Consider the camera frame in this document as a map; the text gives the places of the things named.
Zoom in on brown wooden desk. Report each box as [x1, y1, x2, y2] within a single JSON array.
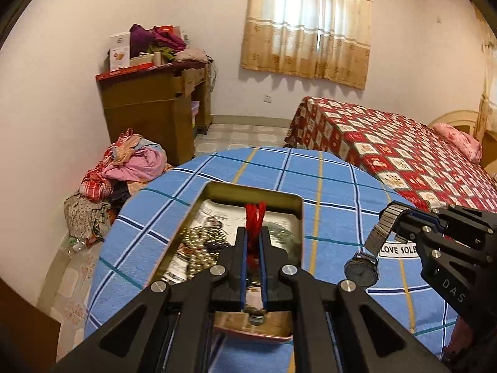
[[96, 61, 213, 166]]

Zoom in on pile of colourful clothes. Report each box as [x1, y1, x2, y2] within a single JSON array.
[[64, 127, 175, 242]]

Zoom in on white cardboard box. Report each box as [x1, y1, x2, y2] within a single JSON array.
[[107, 32, 132, 71]]

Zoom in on clear plastic bottle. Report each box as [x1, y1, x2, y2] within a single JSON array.
[[62, 237, 88, 255]]

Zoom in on silver wrist watch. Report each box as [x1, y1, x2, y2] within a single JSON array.
[[345, 201, 408, 288]]

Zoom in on flat red box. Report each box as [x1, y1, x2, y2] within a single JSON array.
[[96, 62, 154, 82]]

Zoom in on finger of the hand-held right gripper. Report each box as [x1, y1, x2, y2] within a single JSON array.
[[390, 201, 497, 238], [393, 223, 490, 258]]

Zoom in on pile of clothes on desk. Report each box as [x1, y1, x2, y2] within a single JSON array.
[[129, 24, 210, 63]]

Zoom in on person's right forearm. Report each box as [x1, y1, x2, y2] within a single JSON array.
[[440, 311, 497, 373]]

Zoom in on small cardboard box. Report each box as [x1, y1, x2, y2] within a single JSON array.
[[130, 52, 162, 67]]

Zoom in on gold bead necklace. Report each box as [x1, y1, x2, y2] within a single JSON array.
[[178, 226, 230, 280]]

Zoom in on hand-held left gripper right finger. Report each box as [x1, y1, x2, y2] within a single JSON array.
[[260, 227, 453, 373]]

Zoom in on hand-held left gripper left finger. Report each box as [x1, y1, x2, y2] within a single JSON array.
[[50, 226, 249, 373]]

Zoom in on blue plaid tablecloth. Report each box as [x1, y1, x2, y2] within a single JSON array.
[[83, 145, 461, 373]]

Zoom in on pink pillow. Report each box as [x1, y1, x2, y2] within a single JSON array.
[[432, 122, 483, 164]]

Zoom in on brown wooden board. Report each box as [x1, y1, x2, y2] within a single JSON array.
[[0, 280, 61, 373]]

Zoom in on beige wooden headboard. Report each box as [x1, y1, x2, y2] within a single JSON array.
[[427, 109, 497, 152]]

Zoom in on gold metal tin tray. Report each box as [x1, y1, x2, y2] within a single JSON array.
[[149, 181, 305, 344]]

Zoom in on beige patterned curtain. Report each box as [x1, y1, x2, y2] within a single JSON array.
[[240, 0, 373, 90], [474, 6, 497, 136]]

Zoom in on red string bracelet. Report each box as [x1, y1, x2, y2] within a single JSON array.
[[243, 201, 270, 325]]

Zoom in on bed with red quilt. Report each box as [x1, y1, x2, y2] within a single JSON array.
[[285, 96, 497, 218]]

